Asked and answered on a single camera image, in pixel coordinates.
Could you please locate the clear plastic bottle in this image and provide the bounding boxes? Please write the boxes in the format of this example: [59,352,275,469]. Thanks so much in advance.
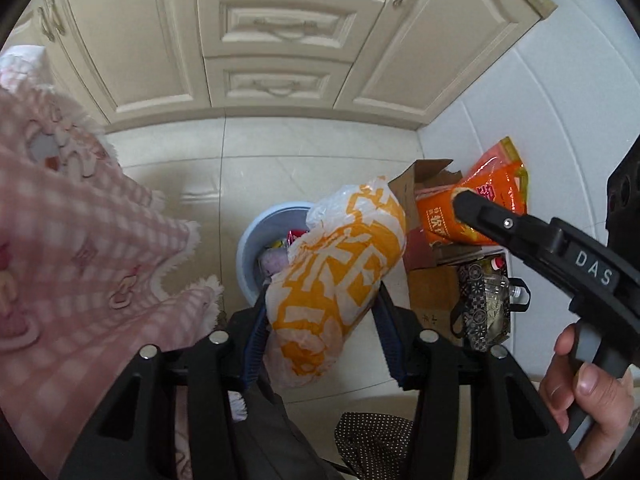
[487,255,531,311]

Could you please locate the blue trash bin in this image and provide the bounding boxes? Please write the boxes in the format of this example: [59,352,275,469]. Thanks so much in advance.
[236,200,321,311]

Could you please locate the dark dotted cloth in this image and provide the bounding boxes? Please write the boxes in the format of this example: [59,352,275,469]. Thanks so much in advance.
[334,411,416,480]

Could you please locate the cream kitchen base cabinets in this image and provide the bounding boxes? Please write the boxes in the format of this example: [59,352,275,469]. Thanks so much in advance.
[0,0,558,131]

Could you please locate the cream cabinet door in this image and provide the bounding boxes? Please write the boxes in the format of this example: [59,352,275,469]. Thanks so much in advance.
[334,0,543,126]
[57,0,211,116]

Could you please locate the pink checked tablecloth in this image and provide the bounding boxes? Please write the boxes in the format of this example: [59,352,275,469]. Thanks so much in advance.
[0,45,248,480]

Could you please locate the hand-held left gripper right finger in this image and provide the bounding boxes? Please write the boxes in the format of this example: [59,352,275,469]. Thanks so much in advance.
[372,285,583,480]

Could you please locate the cardboard box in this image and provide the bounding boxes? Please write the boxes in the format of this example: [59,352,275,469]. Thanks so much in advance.
[387,159,508,333]

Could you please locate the orange rice bag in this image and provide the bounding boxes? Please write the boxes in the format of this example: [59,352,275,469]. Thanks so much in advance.
[416,136,530,247]

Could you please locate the cream cabinet drawer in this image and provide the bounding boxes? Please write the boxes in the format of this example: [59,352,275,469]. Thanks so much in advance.
[196,0,387,63]
[204,56,357,110]

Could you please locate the orange white plastic bag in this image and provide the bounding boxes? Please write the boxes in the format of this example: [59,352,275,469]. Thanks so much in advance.
[262,176,408,391]

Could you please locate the clear plastic bag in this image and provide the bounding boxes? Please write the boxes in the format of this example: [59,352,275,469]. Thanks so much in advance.
[257,249,291,278]

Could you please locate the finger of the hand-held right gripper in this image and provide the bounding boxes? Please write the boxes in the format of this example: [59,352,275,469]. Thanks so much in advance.
[452,187,557,282]

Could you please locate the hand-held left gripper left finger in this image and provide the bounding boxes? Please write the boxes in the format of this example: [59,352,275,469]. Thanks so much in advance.
[59,300,273,480]

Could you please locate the person's right hand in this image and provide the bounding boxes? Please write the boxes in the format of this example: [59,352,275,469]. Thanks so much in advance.
[537,322,640,466]

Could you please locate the black patterned bag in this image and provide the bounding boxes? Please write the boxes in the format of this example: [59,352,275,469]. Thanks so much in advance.
[450,257,513,353]

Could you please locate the person's dark trouser leg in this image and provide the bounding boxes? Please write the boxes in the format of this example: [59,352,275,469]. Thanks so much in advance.
[240,380,351,480]

